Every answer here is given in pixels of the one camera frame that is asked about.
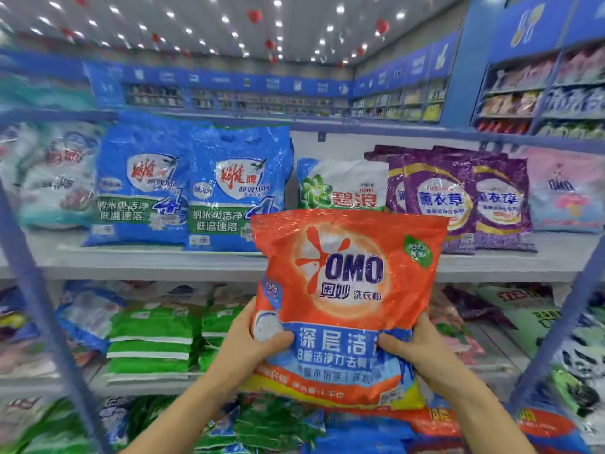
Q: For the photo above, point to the orange detergent bag red swirl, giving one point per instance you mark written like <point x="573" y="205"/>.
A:
<point x="350" y="269"/>

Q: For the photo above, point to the pink detergent bag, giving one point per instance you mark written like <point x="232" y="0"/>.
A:
<point x="567" y="189"/>

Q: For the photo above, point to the plain blue detergent bag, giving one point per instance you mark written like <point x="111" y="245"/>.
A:
<point x="359" y="435"/>

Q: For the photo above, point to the wall rack with pink goods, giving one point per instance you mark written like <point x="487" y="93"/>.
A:
<point x="539" y="94"/>

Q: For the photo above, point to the person's left hand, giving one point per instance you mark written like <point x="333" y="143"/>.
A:
<point x="241" y="350"/>

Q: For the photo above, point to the stack of green bags below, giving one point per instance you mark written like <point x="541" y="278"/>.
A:
<point x="151" y="331"/>

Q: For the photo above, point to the grey shelf with blue frame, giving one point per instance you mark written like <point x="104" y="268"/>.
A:
<point x="123" y="260"/>

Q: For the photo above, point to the hanging red lanterns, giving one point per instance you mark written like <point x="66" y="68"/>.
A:
<point x="382" y="26"/>

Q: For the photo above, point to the person's left forearm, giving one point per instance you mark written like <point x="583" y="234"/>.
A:
<point x="184" y="421"/>

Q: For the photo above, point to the blue sign with utensil icons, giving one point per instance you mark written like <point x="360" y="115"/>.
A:
<point x="529" y="23"/>

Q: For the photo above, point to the white green detergent bag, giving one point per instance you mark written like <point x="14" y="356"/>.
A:
<point x="340" y="184"/>

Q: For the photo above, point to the blue sign white lettering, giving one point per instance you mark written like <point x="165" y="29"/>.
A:
<point x="586" y="19"/>

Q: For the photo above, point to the far wall racks with goods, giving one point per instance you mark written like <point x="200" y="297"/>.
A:
<point x="284" y="101"/>

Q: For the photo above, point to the ceiling spotlights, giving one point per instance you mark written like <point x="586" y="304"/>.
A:
<point x="340" y="9"/>

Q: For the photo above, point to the blue wall sign band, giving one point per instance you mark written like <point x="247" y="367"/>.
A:
<point x="236" y="82"/>

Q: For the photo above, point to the person's right hand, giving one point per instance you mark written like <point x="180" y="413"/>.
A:
<point x="430" y="364"/>

